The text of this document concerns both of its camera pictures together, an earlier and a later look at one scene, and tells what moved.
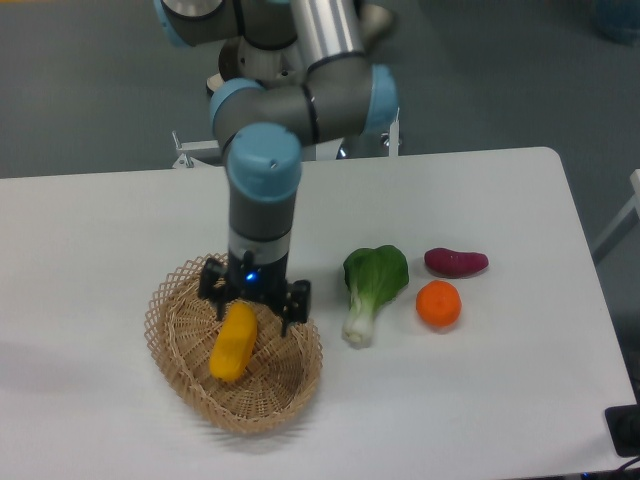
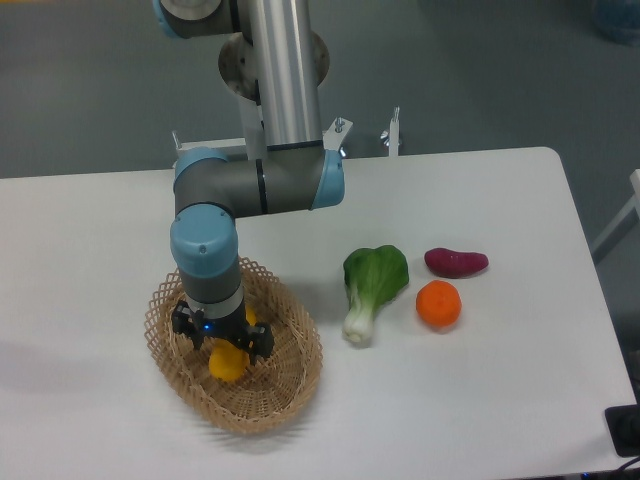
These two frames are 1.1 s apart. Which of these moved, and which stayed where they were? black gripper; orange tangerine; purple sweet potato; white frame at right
Moved: black gripper
Stayed: purple sweet potato; white frame at right; orange tangerine
